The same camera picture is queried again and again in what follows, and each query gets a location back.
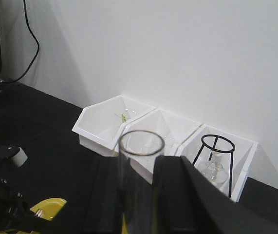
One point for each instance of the white bin right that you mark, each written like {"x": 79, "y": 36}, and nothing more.
{"x": 242, "y": 155}

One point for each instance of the tall clear test tube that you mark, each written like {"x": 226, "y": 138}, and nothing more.
{"x": 138, "y": 150}

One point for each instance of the white bin left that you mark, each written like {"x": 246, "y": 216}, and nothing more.
{"x": 99, "y": 129}

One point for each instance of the white bin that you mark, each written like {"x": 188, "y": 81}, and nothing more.
{"x": 99, "y": 129}
{"x": 174, "y": 129}
{"x": 242, "y": 155}

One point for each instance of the green-tipped glass item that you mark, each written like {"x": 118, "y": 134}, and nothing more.
{"x": 125, "y": 114}

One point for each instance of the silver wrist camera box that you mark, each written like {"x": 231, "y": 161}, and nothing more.
{"x": 12, "y": 154}

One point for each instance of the yellow plastic tray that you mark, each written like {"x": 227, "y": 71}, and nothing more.
{"x": 48, "y": 208}

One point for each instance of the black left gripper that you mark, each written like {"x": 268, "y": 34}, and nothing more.
{"x": 15, "y": 215}

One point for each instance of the white bin middle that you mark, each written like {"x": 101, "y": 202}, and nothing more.
{"x": 174, "y": 129}

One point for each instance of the clear glass flask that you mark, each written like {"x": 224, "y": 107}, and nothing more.
{"x": 213, "y": 170}

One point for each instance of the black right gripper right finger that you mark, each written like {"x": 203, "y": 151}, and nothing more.
{"x": 187, "y": 203}

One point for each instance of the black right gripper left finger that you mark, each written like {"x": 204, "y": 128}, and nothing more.
{"x": 104, "y": 208}

